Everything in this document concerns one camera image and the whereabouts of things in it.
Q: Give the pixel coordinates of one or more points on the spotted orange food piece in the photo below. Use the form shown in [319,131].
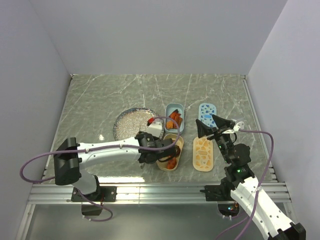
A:
[171,164]

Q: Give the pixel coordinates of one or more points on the blue patterned lid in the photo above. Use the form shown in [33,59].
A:
[205,112]

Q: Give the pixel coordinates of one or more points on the beige patterned lid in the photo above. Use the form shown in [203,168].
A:
[203,154]

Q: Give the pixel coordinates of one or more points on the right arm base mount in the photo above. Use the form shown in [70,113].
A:
[222,195]

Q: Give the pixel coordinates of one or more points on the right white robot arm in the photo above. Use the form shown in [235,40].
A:
[241,185]

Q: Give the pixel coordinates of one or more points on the blue lunch box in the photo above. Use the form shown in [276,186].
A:
[170,108]

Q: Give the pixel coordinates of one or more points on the speckled round plate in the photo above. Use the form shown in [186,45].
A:
[132,121]

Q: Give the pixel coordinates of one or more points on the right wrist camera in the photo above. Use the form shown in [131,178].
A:
[240,125]

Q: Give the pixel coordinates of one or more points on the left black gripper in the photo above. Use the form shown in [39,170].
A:
[140,133]

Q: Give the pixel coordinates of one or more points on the orange fried cutlet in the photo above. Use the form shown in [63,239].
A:
[170,125]

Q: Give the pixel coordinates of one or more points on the aluminium frame rail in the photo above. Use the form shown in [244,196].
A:
[126,193]

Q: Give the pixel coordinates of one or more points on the orange crab claw piece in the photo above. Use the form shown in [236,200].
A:
[175,116]

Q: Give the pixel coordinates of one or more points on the beige lunch box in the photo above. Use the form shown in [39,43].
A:
[162,164]

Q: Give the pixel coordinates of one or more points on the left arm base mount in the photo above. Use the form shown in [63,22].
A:
[92,204]

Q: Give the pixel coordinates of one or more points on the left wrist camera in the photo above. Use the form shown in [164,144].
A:
[155,127]

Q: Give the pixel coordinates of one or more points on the red-brown meat slab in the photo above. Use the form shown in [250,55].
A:
[180,121]

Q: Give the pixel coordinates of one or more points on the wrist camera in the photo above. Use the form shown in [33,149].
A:
[240,125]
[155,127]

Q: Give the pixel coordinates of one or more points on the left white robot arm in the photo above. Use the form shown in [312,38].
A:
[73,158]

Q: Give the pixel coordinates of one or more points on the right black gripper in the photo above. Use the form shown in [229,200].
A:
[221,123]

